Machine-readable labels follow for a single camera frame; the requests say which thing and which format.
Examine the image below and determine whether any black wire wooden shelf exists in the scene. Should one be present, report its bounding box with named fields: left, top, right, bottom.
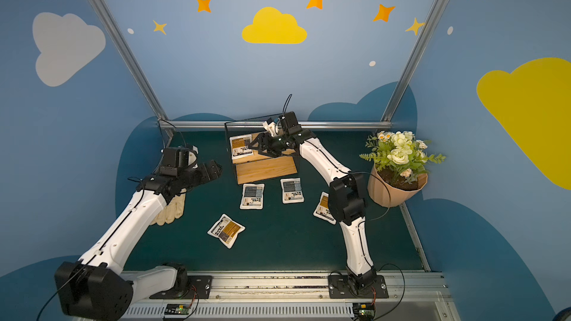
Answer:
left=224, top=115, right=298, bottom=185

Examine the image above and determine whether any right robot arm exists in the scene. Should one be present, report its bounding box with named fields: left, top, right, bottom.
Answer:
left=248, top=111, right=376, bottom=291

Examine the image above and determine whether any aluminium front rail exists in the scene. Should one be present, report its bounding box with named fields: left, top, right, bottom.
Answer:
left=121, top=270, right=460, bottom=320

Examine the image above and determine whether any controller board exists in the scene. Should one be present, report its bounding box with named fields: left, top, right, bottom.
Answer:
left=352, top=303, right=376, bottom=321
left=164, top=303, right=192, bottom=317

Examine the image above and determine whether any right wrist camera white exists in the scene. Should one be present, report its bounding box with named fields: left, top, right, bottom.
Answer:
left=263, top=118, right=280, bottom=137

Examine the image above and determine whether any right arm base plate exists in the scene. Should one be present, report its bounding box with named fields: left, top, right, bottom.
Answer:
left=327, top=273, right=389, bottom=299

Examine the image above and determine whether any grey coffee bag left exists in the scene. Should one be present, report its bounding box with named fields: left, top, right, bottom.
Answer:
left=239, top=184, right=265, bottom=210

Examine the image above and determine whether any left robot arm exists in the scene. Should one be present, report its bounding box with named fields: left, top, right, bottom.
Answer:
left=54, top=147, right=222, bottom=320

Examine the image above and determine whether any left controller board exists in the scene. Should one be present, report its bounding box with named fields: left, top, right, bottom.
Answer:
left=164, top=303, right=192, bottom=317

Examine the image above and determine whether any potted white flower plant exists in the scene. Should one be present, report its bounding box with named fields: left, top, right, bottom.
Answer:
left=360, top=131, right=446, bottom=208

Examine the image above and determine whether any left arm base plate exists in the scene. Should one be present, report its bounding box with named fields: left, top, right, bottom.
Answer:
left=150, top=275, right=213, bottom=300

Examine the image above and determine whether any grey coffee bag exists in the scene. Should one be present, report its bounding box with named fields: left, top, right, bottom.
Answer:
left=280, top=178, right=304, bottom=204
left=239, top=184, right=265, bottom=210

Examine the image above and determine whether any right controller board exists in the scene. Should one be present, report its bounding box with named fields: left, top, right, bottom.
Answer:
left=352, top=303, right=376, bottom=321

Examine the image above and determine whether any grey coffee bag right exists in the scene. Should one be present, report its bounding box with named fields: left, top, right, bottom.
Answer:
left=280, top=178, right=304, bottom=204

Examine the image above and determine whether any beige work glove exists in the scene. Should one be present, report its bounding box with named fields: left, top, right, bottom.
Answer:
left=151, top=189, right=187, bottom=226

